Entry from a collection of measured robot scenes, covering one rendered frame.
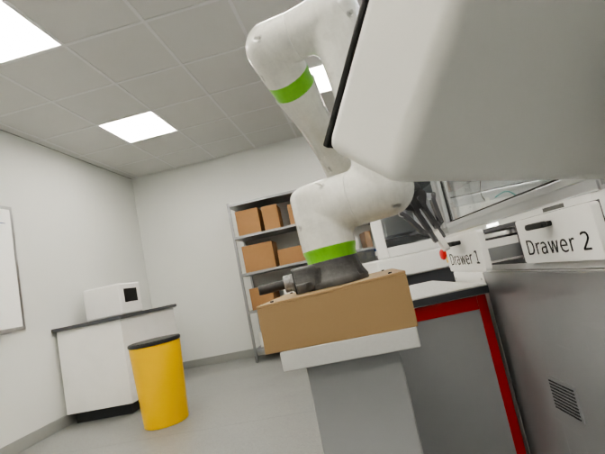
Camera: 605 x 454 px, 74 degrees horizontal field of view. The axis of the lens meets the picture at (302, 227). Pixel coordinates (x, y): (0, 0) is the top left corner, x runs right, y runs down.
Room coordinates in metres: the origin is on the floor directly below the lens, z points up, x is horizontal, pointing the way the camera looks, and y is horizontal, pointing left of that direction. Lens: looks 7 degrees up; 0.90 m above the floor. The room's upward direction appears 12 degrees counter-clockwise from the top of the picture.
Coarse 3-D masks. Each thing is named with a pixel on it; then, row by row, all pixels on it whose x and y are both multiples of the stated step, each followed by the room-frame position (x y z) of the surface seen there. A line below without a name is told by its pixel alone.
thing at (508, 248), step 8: (496, 240) 1.09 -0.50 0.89; (504, 240) 1.09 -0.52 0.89; (512, 240) 1.09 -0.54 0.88; (488, 248) 1.09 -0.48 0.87; (496, 248) 1.09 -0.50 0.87; (504, 248) 1.09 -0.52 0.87; (512, 248) 1.09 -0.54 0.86; (496, 256) 1.09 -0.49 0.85; (504, 256) 1.09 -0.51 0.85; (512, 256) 1.09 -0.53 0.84; (520, 256) 1.09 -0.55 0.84
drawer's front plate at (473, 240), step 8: (472, 232) 1.10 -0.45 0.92; (480, 232) 1.07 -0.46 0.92; (448, 240) 1.30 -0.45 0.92; (456, 240) 1.23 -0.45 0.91; (464, 240) 1.17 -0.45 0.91; (472, 240) 1.12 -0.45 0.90; (480, 240) 1.07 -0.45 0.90; (456, 248) 1.25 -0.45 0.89; (464, 248) 1.19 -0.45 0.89; (472, 248) 1.13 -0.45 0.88; (480, 248) 1.08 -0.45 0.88; (448, 256) 1.34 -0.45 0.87; (472, 256) 1.15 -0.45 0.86; (480, 256) 1.09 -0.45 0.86; (488, 256) 1.07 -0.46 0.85; (456, 264) 1.29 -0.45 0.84; (464, 264) 1.22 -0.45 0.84; (472, 264) 1.16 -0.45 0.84; (480, 264) 1.10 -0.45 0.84; (488, 264) 1.07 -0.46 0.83
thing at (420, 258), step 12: (372, 228) 2.02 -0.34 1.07; (384, 240) 2.02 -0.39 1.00; (384, 252) 2.02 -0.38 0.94; (396, 252) 2.02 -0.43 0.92; (408, 252) 2.02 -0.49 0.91; (420, 252) 2.02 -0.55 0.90; (432, 252) 2.02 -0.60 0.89; (372, 264) 2.17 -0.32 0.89; (384, 264) 2.02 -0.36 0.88; (396, 264) 2.02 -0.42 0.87; (408, 264) 2.02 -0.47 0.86; (420, 264) 2.02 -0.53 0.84; (432, 264) 2.02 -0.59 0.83; (444, 264) 2.01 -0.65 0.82; (408, 276) 2.04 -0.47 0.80; (420, 276) 2.04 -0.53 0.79; (432, 276) 2.04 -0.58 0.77; (444, 276) 2.03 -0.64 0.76
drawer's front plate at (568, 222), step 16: (576, 208) 0.80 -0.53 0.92; (592, 208) 0.76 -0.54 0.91; (560, 224) 0.86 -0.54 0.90; (576, 224) 0.81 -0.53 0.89; (592, 224) 0.77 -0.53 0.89; (528, 240) 1.00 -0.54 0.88; (544, 240) 0.94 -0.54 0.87; (576, 240) 0.82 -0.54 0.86; (592, 240) 0.78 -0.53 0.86; (528, 256) 1.02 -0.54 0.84; (544, 256) 0.96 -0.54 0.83; (560, 256) 0.89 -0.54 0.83; (576, 256) 0.84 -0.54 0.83; (592, 256) 0.79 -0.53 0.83
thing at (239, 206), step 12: (288, 192) 4.95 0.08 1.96; (228, 204) 5.04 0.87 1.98; (240, 204) 5.04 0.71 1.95; (252, 204) 5.19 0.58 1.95; (264, 204) 5.36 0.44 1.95; (276, 228) 4.98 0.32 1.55; (288, 228) 5.03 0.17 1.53; (240, 240) 5.20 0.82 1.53; (252, 240) 5.48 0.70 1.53; (288, 264) 4.97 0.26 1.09; (300, 264) 5.06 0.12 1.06; (240, 276) 5.04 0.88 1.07; (252, 312) 5.04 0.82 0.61; (252, 336) 5.04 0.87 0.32; (264, 348) 5.07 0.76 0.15
